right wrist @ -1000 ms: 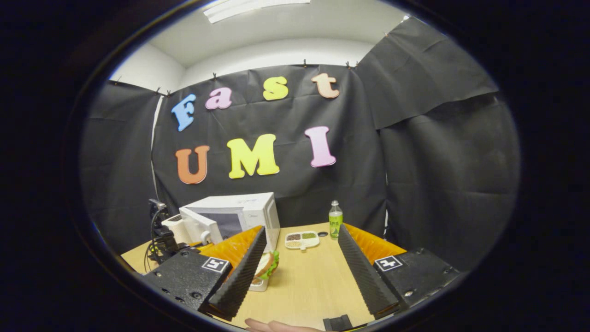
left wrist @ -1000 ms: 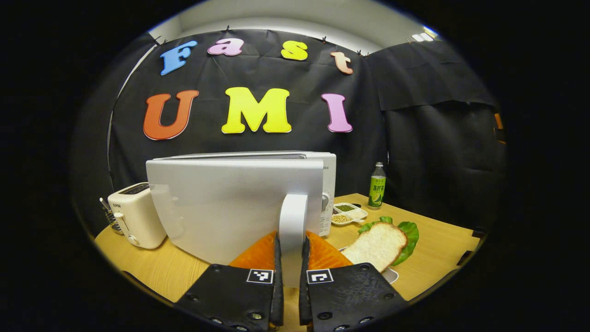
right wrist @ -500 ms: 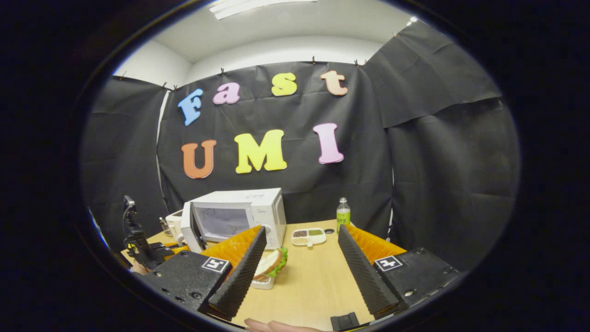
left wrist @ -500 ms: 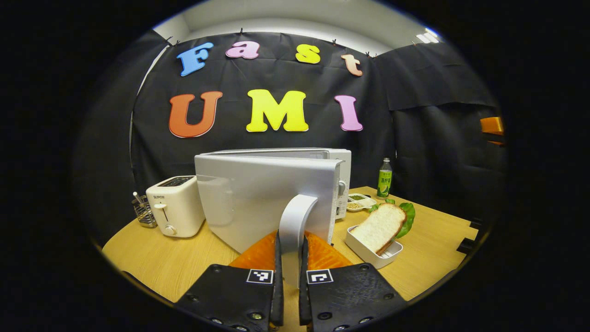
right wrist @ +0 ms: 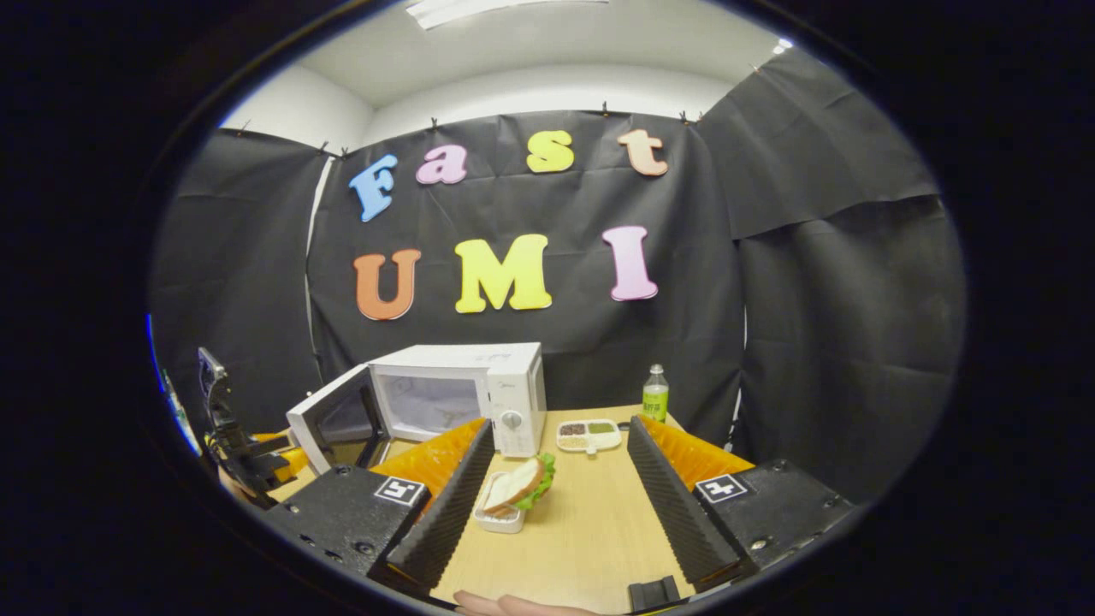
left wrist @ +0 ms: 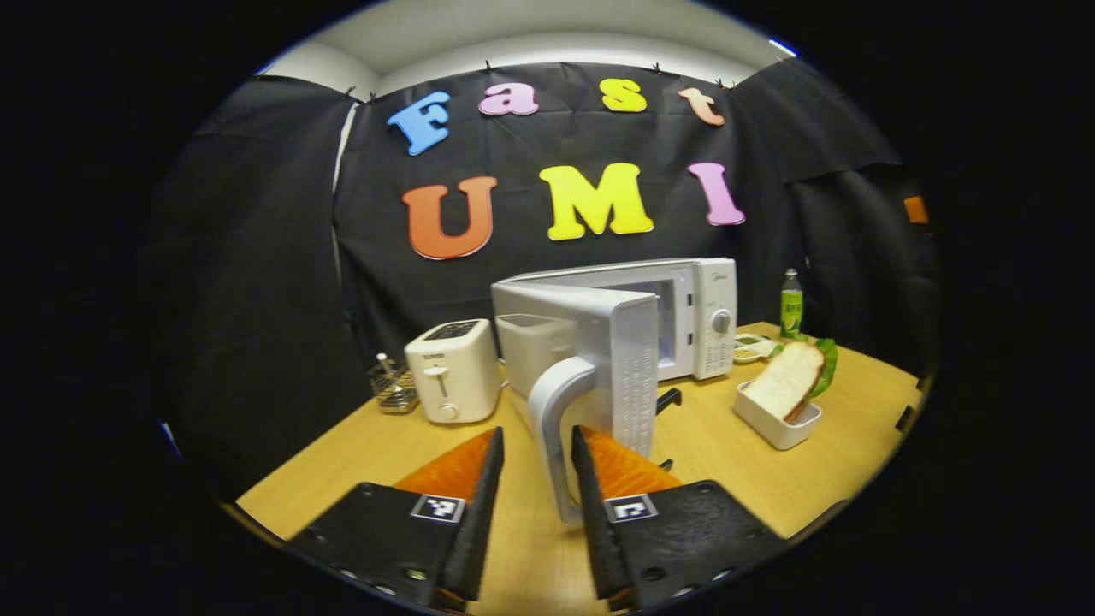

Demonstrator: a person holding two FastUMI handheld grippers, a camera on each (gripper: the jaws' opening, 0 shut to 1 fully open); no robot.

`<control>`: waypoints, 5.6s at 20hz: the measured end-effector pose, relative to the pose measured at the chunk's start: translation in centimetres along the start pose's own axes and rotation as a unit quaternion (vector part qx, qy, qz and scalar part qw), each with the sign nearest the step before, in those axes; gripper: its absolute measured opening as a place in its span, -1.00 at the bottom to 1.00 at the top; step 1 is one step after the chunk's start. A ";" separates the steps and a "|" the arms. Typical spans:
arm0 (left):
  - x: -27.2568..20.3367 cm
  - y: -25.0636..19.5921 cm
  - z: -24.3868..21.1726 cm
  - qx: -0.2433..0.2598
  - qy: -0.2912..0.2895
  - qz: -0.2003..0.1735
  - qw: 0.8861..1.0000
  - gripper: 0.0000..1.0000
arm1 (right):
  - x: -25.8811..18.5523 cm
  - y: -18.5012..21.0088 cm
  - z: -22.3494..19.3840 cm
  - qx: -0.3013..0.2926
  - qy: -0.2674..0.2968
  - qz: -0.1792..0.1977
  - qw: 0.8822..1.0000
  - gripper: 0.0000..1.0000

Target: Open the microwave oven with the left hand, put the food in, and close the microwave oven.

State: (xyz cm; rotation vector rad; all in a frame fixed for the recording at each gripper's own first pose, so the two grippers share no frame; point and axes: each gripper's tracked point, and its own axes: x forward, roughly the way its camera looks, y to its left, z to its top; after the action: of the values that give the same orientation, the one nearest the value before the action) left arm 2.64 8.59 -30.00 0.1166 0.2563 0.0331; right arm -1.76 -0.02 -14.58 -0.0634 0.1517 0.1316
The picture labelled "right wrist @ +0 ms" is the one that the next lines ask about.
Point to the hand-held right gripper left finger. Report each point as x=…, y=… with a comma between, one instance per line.
x=453, y=505

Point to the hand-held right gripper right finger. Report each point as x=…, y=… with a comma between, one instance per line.
x=671, y=505

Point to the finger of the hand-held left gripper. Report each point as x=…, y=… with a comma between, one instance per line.
x=297, y=462

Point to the sandwich with lettuce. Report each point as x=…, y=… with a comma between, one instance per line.
x=513, y=486

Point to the white microwave oven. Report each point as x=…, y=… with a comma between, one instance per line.
x=462, y=355

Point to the white rectangular tray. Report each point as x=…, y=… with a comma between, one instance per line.
x=500, y=520

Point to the white sectioned grain dish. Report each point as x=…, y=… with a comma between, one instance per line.
x=588, y=441

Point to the green drink bottle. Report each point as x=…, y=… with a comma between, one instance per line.
x=655, y=400

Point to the black backdrop cloth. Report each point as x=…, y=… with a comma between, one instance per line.
x=813, y=342

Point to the row of black cloth clips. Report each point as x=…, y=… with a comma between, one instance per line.
x=605, y=109

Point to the ceiling light panel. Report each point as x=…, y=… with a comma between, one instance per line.
x=479, y=8
x=783, y=44

